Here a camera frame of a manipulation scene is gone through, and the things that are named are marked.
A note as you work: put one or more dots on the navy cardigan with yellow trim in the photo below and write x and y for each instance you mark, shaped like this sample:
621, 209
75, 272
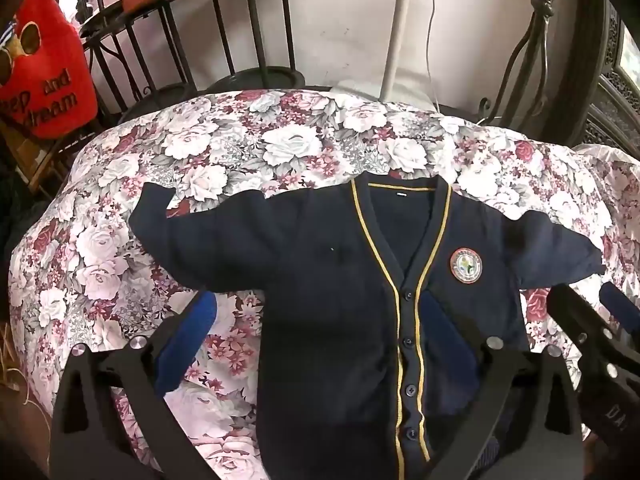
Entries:
325, 310

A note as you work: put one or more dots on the carved dark picture frame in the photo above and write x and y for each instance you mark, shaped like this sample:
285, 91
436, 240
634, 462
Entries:
620, 75

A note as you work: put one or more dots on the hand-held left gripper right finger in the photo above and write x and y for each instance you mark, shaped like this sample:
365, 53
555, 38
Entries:
445, 345

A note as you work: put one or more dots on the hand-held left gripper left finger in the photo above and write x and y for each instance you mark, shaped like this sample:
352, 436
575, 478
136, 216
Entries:
185, 340

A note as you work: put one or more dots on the black metal rack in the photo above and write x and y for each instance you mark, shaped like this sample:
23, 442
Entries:
240, 35

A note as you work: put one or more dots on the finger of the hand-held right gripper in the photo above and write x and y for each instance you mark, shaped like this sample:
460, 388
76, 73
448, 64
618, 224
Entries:
575, 315
620, 307

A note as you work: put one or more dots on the red plush pillow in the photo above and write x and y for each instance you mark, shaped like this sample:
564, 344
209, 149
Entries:
45, 70

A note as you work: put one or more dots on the floral blanket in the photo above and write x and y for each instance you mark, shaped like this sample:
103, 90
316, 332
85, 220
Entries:
280, 145

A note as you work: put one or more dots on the white pole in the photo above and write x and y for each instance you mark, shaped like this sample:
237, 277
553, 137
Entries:
397, 30

